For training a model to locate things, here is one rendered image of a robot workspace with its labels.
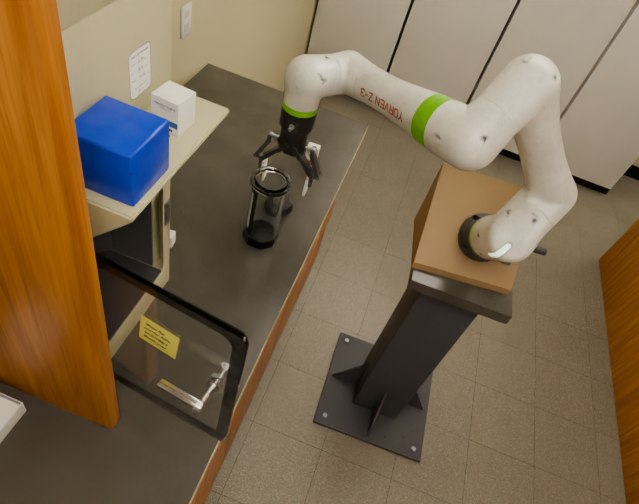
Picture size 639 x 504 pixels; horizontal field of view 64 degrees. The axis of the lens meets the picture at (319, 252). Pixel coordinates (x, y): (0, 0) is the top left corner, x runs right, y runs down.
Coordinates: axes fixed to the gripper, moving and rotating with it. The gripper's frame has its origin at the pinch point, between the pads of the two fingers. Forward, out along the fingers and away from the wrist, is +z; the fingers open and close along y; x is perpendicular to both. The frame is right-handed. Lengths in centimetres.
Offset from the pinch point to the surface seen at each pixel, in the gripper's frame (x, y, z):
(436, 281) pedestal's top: -4, 53, 12
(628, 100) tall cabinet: 239, 160, 37
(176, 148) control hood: -54, -6, -46
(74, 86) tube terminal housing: -64, -15, -59
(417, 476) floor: -20, 86, 106
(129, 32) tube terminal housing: -51, -15, -61
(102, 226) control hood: -71, -9, -42
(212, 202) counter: -7.4, -18.7, 11.2
